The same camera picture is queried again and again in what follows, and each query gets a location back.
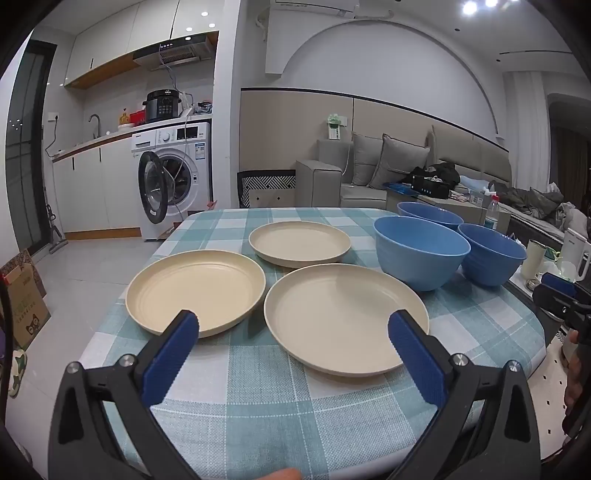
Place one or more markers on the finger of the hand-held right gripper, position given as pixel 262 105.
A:
pixel 558 284
pixel 551 302

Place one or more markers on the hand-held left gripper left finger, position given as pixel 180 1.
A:
pixel 171 355

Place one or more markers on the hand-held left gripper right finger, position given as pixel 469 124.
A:
pixel 418 360

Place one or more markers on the blue bowl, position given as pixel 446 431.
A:
pixel 489 263
pixel 429 214
pixel 415 263

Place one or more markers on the cream plate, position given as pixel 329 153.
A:
pixel 341 314
pixel 194 286
pixel 300 242

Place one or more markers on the person's right hand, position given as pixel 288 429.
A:
pixel 575 378

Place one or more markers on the person's left hand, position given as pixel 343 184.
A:
pixel 284 475

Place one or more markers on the white electric kettle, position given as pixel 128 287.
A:
pixel 572 251

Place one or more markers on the cream tumbler cup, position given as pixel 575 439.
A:
pixel 533 258

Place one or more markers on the bed with clothes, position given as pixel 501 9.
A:
pixel 531 198

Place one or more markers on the clear water bottle red cap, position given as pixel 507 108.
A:
pixel 492 217

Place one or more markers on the grey nightstand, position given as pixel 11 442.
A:
pixel 461 207

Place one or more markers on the brown cardboard box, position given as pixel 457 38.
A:
pixel 25 304

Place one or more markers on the cream green slipper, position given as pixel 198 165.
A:
pixel 17 374

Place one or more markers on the black storage box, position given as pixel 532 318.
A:
pixel 429 187

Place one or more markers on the black clothes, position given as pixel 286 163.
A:
pixel 443 170

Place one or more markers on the white curtain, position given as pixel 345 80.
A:
pixel 526 124

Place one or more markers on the white washing machine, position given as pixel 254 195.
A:
pixel 198 194

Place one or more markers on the upright vacuum cleaner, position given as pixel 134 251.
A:
pixel 55 230

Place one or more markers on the blue plastic bag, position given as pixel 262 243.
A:
pixel 401 188

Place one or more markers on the white kitchen counter cabinet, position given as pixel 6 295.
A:
pixel 92 184

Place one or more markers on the black white patterned chair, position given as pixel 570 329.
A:
pixel 265 182

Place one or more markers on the grey cushion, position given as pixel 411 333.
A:
pixel 362 157
pixel 401 161

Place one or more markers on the grey sofa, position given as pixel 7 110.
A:
pixel 318 180

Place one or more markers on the red box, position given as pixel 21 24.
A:
pixel 137 117

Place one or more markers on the yellow toy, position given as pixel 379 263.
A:
pixel 124 119

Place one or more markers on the metal faucet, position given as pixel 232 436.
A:
pixel 97 121

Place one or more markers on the black pressure cooker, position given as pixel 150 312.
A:
pixel 161 106

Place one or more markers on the dark glass door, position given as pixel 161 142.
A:
pixel 27 147

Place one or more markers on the range hood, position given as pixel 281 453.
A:
pixel 178 53

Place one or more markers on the white upper kitchen cabinets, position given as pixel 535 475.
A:
pixel 115 37

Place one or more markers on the white air conditioner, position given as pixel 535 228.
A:
pixel 314 7

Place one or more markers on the white wall device green bag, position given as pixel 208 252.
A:
pixel 334 127

